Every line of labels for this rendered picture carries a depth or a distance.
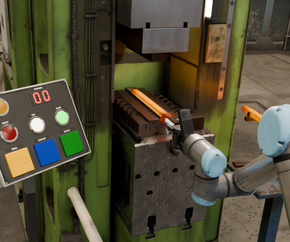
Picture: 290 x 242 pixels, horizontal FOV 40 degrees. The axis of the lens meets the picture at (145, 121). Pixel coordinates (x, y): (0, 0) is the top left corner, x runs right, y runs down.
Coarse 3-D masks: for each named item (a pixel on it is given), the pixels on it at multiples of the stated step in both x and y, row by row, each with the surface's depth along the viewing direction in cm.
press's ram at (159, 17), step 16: (128, 0) 145; (144, 0) 144; (160, 0) 147; (176, 0) 149; (192, 0) 152; (128, 16) 147; (144, 16) 146; (160, 16) 149; (176, 16) 151; (192, 16) 154
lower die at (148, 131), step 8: (136, 88) 200; (144, 88) 203; (128, 96) 191; (136, 96) 189; (152, 96) 192; (136, 104) 181; (144, 104) 180; (160, 104) 182; (120, 112) 182; (128, 112) 174; (136, 112) 174; (144, 112) 172; (152, 112) 172; (168, 112) 173; (176, 112) 173; (128, 120) 173; (136, 120) 166; (144, 120) 166; (152, 120) 164; (160, 120) 166; (136, 128) 165; (144, 128) 164; (152, 128) 166; (160, 128) 167; (144, 136) 166
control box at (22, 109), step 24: (0, 96) 122; (24, 96) 128; (0, 120) 121; (24, 120) 126; (48, 120) 132; (72, 120) 138; (0, 144) 119; (24, 144) 124; (0, 168) 117; (48, 168) 128
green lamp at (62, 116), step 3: (60, 111) 136; (63, 111) 136; (57, 114) 134; (60, 114) 135; (63, 114) 136; (66, 114) 137; (57, 117) 134; (60, 117) 135; (63, 117) 136; (66, 117) 137; (60, 120) 135; (63, 120) 135; (66, 120) 136
